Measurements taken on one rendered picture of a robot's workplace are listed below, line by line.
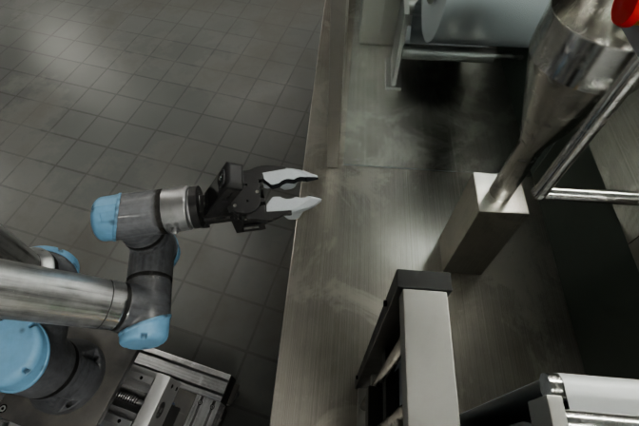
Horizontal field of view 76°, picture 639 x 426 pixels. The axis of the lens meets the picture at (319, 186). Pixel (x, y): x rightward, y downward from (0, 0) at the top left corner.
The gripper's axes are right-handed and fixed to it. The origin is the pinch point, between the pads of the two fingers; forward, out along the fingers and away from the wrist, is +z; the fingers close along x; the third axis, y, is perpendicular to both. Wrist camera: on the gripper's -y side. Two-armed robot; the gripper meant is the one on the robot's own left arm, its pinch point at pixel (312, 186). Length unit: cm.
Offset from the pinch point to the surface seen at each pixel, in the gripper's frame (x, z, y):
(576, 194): 15.3, 27.5, -20.4
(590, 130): 13.3, 23.5, -30.5
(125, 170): -95, -89, 138
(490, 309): 20, 37, 31
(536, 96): 0.7, 29.4, -19.4
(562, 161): 13.7, 23.3, -25.9
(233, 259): -33, -32, 129
